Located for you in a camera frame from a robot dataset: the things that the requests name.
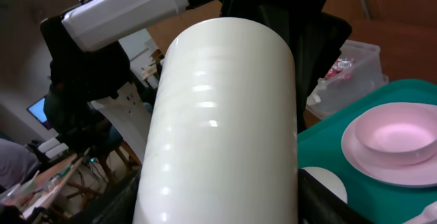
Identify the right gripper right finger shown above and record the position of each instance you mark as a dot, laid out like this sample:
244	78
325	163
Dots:
318	205

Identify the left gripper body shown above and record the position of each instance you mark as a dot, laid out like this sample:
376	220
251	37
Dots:
313	36

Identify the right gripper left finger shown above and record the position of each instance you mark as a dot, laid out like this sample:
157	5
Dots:
116	206

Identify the cream bowl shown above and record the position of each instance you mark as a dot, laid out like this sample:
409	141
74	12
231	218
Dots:
329	180

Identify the red snack wrapper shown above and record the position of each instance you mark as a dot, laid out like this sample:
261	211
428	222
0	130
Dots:
341	64

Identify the large pink plate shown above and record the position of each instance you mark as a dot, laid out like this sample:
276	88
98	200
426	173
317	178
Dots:
420	175

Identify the cream plastic cup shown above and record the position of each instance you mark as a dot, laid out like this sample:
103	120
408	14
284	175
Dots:
222	146

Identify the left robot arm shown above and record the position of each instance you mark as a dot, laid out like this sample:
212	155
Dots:
89	60

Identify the clear plastic waste bin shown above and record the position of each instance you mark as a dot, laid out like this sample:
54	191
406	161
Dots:
364	77

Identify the teal plastic serving tray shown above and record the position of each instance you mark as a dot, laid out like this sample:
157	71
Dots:
320	146

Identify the cluttered background desk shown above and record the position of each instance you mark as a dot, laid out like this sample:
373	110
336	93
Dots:
37	195

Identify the white plastic fork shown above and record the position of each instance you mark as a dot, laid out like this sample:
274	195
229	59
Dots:
427	216

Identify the background monitor screen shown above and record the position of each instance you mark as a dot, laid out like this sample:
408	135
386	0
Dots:
37	111

